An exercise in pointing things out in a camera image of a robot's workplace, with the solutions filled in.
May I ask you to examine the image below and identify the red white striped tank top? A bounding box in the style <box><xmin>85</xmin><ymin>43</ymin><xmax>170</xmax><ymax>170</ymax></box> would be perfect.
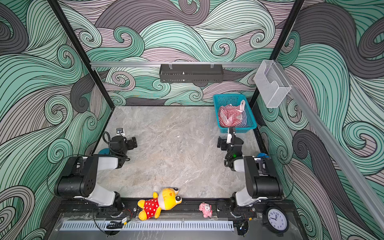
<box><xmin>218</xmin><ymin>100</ymin><xmax>246</xmax><ymax>128</ymax></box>

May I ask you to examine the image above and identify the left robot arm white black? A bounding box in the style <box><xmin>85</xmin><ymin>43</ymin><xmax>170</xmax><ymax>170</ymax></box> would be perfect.
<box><xmin>54</xmin><ymin>129</ymin><xmax>138</xmax><ymax>211</ymax></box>

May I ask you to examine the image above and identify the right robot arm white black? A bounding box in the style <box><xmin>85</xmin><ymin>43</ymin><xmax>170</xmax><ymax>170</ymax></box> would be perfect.
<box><xmin>217</xmin><ymin>136</ymin><xmax>283</xmax><ymax>208</ymax></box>

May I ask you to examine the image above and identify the blue white striped tank top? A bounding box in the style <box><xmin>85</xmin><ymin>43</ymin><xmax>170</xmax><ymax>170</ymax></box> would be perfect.
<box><xmin>239</xmin><ymin>111</ymin><xmax>248</xmax><ymax>128</ymax></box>

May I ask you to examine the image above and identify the teal round lid left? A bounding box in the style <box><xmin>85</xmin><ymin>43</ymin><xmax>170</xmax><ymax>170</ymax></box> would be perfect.
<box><xmin>98</xmin><ymin>148</ymin><xmax>110</xmax><ymax>155</ymax></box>

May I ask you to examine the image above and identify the teal plastic basket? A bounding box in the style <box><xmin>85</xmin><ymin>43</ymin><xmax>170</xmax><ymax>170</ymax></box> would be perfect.
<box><xmin>213</xmin><ymin>94</ymin><xmax>257</xmax><ymax>133</ymax></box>

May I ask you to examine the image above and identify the yellow plush toy red dress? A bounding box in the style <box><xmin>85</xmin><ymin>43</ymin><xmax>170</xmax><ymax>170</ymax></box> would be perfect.
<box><xmin>138</xmin><ymin>188</ymin><xmax>182</xmax><ymax>221</ymax></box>

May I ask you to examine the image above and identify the small pink plush toy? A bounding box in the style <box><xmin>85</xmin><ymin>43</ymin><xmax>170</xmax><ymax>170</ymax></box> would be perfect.
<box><xmin>199</xmin><ymin>203</ymin><xmax>213</xmax><ymax>218</ymax></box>

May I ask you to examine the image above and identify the black perforated metal shelf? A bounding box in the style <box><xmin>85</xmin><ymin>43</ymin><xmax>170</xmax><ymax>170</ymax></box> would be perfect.
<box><xmin>159</xmin><ymin>65</ymin><xmax>224</xmax><ymax>85</ymax></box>

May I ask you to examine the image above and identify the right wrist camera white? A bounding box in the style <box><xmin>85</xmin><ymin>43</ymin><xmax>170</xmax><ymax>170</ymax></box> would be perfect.
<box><xmin>226</xmin><ymin>133</ymin><xmax>233</xmax><ymax>144</ymax></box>

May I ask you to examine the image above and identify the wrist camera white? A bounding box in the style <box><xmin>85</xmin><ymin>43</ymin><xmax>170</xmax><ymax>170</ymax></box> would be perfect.
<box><xmin>116</xmin><ymin>128</ymin><xmax>125</xmax><ymax>136</ymax></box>
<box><xmin>226</xmin><ymin>133</ymin><xmax>233</xmax><ymax>144</ymax></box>

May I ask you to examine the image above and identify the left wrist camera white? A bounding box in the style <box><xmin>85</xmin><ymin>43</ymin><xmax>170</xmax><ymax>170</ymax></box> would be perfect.
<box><xmin>116</xmin><ymin>128</ymin><xmax>125</xmax><ymax>136</ymax></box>

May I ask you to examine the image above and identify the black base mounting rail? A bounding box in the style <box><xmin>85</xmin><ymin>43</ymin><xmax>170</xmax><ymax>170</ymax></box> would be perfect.
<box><xmin>58</xmin><ymin>198</ymin><xmax>299</xmax><ymax>220</ymax></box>

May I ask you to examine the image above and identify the clear plastic wall bin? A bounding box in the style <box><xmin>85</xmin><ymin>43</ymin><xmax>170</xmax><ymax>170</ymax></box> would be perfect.
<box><xmin>254</xmin><ymin>60</ymin><xmax>292</xmax><ymax>109</ymax></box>

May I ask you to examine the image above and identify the black round wall clock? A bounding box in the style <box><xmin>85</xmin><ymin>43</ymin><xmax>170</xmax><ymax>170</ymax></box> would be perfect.
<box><xmin>263</xmin><ymin>205</ymin><xmax>289</xmax><ymax>236</ymax></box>

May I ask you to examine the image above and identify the aluminium rail back wall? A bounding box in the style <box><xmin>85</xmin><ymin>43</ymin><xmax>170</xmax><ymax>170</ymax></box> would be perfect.
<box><xmin>90</xmin><ymin>61</ymin><xmax>261</xmax><ymax>69</ymax></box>

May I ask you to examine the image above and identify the aluminium rail wall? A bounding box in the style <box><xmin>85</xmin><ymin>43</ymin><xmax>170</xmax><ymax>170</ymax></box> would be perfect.
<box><xmin>90</xmin><ymin>61</ymin><xmax>261</xmax><ymax>69</ymax></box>
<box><xmin>273</xmin><ymin>61</ymin><xmax>384</xmax><ymax>230</ymax></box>

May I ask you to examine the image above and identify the white slotted cable duct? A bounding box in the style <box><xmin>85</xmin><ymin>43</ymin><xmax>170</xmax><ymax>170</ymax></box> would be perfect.
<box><xmin>59</xmin><ymin>220</ymin><xmax>235</xmax><ymax>232</ymax></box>

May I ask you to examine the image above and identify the aluminium rail right wall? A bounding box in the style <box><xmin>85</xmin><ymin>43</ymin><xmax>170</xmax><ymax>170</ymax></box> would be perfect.
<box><xmin>273</xmin><ymin>61</ymin><xmax>384</xmax><ymax>230</ymax></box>

